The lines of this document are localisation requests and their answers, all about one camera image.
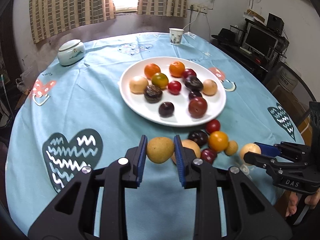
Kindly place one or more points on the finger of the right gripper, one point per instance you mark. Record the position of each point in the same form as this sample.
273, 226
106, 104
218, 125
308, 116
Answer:
269, 164
269, 150

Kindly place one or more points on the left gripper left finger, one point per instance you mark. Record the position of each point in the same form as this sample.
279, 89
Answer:
137, 158

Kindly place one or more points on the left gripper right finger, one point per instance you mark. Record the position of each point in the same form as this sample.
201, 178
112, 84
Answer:
184, 158

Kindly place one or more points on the pale yellow round fruit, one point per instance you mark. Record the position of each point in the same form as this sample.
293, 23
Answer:
251, 147

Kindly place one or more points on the dark red plum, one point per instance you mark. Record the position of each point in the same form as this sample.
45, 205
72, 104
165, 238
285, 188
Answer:
208, 155

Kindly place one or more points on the dark plum top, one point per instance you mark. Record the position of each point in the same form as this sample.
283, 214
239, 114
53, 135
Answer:
199, 137

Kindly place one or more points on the orange yellow tomato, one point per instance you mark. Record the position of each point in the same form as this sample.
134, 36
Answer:
218, 141

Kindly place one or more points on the red cherry tomato top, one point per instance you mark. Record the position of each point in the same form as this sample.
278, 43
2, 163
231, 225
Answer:
212, 126

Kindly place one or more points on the red cherry tomato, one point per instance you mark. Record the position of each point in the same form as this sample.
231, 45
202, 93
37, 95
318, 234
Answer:
212, 126
174, 87

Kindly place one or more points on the large red plum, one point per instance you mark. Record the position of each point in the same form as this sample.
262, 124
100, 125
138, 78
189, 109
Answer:
197, 107

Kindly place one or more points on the small dark plum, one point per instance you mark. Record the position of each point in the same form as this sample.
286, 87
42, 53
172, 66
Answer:
193, 94

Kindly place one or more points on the brown passion fruit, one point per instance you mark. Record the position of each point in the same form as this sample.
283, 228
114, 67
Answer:
152, 94

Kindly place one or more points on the striped beige melon fruit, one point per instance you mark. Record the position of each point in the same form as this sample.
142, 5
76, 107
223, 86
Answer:
209, 87

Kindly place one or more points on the dark passion fruit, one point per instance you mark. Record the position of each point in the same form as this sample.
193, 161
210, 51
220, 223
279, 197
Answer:
193, 83

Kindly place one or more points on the green yellow tomato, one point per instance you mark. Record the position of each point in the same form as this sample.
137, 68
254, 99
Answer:
160, 80

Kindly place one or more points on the orange mandarin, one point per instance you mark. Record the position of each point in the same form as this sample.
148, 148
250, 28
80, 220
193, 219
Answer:
176, 69
151, 69

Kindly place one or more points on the large beige pear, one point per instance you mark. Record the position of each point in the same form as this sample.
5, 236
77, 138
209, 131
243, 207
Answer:
190, 145

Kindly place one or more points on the beige pear front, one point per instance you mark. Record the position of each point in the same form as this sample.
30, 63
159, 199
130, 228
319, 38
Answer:
138, 84

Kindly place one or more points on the white oval plate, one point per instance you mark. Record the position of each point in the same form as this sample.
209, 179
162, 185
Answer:
181, 116

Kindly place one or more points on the blue patterned tablecloth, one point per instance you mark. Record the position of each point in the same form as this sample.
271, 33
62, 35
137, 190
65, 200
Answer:
82, 119

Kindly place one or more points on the computer monitor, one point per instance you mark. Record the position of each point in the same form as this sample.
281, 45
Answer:
260, 41

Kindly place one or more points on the black hat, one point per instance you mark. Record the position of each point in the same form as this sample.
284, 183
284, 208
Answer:
226, 36

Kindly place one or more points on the white ceramic lidded jar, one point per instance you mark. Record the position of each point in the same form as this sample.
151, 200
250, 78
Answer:
71, 52

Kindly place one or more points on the paper cup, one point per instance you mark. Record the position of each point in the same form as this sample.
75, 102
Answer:
176, 35

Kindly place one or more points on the black speaker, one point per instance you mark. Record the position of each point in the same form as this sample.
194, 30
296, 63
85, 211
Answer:
275, 23

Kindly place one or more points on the left striped curtain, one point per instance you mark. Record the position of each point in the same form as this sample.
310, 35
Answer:
51, 17

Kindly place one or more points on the wall power strip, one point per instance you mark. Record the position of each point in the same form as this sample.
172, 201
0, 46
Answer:
198, 8

